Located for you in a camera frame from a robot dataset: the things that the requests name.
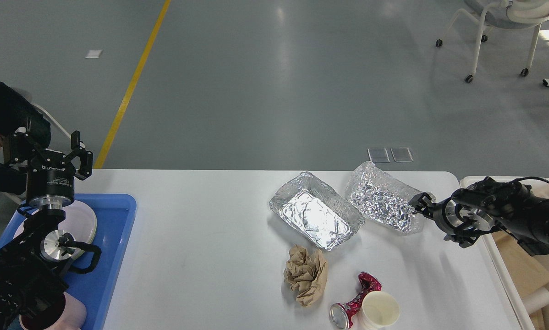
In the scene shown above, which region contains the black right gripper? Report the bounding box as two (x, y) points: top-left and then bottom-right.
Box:
(408, 192), (495, 248)

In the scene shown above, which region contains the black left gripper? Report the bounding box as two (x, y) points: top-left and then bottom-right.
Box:
(3, 121), (93, 209)

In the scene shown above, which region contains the pink plate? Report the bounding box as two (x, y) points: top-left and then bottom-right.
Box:
(13, 196), (97, 264)

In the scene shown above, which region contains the brown paper bag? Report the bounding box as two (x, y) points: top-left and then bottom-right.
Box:
(492, 231), (549, 330)

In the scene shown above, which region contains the pink mug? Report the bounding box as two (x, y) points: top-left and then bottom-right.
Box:
(19, 292), (87, 330)

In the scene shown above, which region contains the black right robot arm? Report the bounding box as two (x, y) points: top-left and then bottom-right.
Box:
(409, 177), (549, 256)

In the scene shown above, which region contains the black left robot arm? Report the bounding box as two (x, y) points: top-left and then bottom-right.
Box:
(0, 123), (101, 330)

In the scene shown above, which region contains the white chair on left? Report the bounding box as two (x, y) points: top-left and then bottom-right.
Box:
(13, 88), (71, 140)

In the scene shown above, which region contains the seated person in black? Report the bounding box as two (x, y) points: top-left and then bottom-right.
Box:
(0, 81), (52, 196)

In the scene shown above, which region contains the clear floor plate right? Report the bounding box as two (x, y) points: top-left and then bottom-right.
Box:
(390, 147), (414, 163)

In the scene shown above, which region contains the clear floor plate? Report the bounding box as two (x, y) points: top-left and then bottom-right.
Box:
(368, 148), (390, 164)
(390, 147), (414, 163)

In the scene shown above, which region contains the blue plastic tray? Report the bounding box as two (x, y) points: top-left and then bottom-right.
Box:
(0, 193), (137, 330)

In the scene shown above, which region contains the white plastic bin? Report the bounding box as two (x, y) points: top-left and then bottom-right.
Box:
(460, 176), (549, 330)

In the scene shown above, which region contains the clear floor plate left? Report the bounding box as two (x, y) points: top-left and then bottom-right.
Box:
(368, 148), (390, 164)

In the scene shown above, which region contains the aluminium foil tray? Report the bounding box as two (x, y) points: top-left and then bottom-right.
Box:
(269, 171), (365, 251)

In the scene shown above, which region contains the crushed red soda can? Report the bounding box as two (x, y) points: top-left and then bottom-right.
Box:
(329, 271), (383, 330)

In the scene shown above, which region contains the crumpled brown paper ball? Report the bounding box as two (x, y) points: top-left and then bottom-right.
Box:
(284, 245), (329, 308)

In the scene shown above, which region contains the white office chair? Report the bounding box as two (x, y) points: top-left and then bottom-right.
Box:
(434, 0), (549, 83)

